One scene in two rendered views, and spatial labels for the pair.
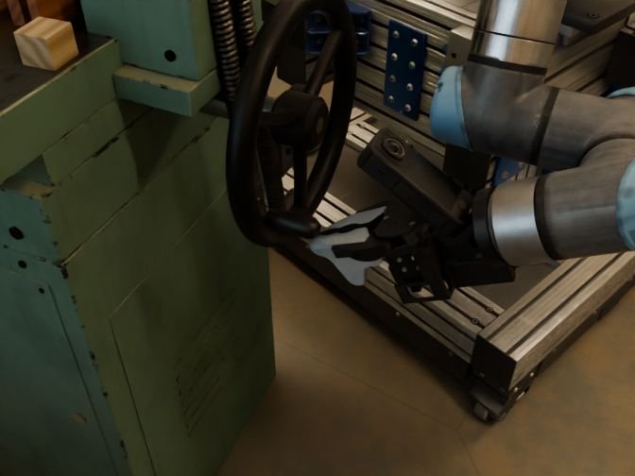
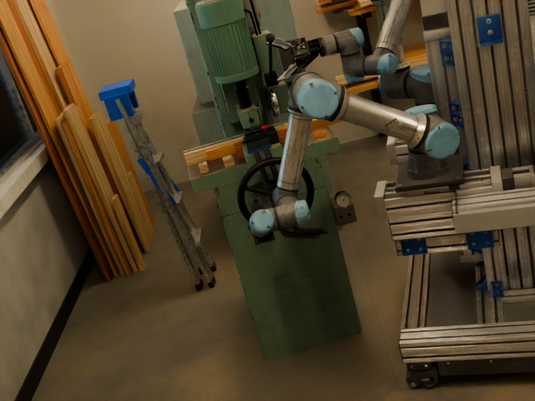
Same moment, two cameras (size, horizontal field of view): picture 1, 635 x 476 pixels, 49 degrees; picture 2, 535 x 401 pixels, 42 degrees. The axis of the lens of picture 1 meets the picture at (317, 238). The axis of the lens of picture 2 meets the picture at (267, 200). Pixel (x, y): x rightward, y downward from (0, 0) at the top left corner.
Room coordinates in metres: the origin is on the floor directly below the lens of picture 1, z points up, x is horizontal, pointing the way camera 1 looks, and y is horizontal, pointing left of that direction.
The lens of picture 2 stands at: (-0.47, -2.07, 1.78)
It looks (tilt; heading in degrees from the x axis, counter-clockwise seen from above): 22 degrees down; 62
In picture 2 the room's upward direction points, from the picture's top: 15 degrees counter-clockwise
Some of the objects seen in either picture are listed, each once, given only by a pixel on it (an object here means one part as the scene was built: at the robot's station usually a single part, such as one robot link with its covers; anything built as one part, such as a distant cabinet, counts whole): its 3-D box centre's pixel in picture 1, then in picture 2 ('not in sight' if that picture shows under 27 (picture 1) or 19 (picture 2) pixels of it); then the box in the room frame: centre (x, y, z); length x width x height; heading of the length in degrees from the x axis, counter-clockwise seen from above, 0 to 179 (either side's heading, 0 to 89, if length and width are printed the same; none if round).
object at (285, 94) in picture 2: not in sight; (279, 98); (1.02, 0.43, 1.02); 0.09 x 0.07 x 0.12; 156
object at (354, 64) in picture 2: not in sight; (356, 66); (1.12, 0.00, 1.15); 0.11 x 0.08 x 0.11; 104
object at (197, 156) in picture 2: not in sight; (255, 138); (0.81, 0.35, 0.92); 0.60 x 0.02 x 0.05; 156
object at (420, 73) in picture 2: not in sight; (425, 83); (1.41, -0.04, 0.98); 0.13 x 0.12 x 0.14; 104
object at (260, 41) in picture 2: not in sight; (265, 51); (1.03, 0.46, 1.23); 0.09 x 0.08 x 0.15; 66
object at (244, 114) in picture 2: not in sight; (248, 115); (0.81, 0.35, 1.03); 0.14 x 0.07 x 0.09; 66
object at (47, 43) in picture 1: (46, 43); (228, 161); (0.63, 0.26, 0.92); 0.04 x 0.04 x 0.03; 69
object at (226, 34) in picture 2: not in sight; (227, 38); (0.80, 0.33, 1.35); 0.18 x 0.18 x 0.31
